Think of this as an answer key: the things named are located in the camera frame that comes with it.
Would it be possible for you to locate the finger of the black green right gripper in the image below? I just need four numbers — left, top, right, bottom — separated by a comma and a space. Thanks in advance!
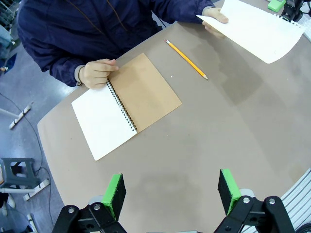
268, 0, 287, 11
281, 0, 304, 22

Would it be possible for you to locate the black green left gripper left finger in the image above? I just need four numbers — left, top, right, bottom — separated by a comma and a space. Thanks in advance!
52, 173, 127, 233

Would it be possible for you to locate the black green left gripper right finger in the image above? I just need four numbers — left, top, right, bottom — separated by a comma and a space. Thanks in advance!
213, 168, 296, 233

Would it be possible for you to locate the white torn-out paper sheet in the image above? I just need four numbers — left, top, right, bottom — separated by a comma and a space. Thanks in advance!
196, 0, 306, 64

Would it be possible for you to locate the brown cover spiral notebook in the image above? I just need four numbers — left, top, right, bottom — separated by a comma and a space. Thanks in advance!
71, 53, 182, 161

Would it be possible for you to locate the yellow pencil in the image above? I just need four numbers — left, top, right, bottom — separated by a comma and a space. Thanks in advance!
166, 39, 208, 80

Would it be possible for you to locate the person's left forearm purple sleeve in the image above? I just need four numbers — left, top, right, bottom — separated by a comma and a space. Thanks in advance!
155, 0, 216, 24

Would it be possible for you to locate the person's right forearm purple sleeve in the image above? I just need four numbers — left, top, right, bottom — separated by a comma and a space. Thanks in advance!
47, 57, 86, 87

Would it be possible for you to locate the person's left hand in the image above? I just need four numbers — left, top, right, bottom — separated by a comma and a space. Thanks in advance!
202, 7, 229, 39

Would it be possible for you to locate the person's right hand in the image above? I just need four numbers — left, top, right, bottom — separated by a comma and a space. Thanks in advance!
79, 59, 120, 90

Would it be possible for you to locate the white table leg foot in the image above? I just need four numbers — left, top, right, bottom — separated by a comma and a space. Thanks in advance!
0, 101, 34, 130
0, 178, 51, 201

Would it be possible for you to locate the grey plastic stool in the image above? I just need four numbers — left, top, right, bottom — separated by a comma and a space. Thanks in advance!
1, 157, 41, 189

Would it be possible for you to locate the person in purple jacket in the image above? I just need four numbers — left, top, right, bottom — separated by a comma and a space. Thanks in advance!
17, 0, 216, 87

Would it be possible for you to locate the grey aluminium mounting rail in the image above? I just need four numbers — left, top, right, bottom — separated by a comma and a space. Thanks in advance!
279, 167, 311, 233

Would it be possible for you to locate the black floor cable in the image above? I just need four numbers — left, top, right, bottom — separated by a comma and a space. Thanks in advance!
0, 93, 53, 226

